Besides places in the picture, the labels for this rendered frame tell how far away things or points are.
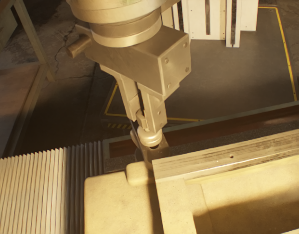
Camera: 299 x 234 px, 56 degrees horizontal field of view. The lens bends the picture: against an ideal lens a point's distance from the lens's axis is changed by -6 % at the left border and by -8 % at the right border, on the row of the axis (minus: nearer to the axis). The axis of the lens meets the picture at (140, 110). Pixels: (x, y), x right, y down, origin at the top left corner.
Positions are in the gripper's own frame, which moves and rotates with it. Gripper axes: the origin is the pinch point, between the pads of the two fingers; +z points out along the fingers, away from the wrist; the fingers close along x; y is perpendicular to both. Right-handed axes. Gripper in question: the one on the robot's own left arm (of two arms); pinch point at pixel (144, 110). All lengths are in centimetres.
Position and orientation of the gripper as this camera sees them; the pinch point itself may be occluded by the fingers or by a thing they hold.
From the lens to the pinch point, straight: 41.0
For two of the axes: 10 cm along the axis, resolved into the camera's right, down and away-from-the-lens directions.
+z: 1.6, 6.7, 7.2
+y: -6.7, 6.1, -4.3
